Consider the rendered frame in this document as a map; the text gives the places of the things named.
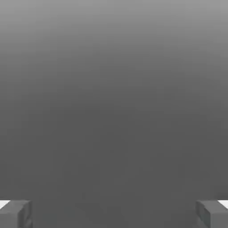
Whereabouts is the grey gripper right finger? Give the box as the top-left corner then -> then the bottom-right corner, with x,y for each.
195,199 -> 228,228

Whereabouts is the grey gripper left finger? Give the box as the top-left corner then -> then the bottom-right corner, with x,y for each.
0,199 -> 33,228

